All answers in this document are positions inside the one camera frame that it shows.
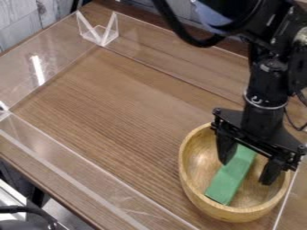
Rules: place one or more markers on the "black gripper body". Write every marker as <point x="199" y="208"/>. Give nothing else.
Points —
<point x="257" y="129"/>

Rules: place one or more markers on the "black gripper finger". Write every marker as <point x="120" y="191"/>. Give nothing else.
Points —
<point x="227" y="146"/>
<point x="271" y="171"/>

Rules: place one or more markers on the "green rectangular block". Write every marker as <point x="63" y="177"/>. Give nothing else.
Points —
<point x="229" y="176"/>

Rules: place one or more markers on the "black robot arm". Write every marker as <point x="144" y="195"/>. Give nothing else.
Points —
<point x="273" y="27"/>

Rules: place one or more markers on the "brown wooden bowl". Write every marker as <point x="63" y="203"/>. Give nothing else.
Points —
<point x="255" y="199"/>

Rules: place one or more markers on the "clear acrylic corner bracket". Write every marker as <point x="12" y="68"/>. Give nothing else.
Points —
<point x="101" y="35"/>

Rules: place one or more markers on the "clear acrylic tray wall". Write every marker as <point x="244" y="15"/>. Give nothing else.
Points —
<point x="105" y="123"/>

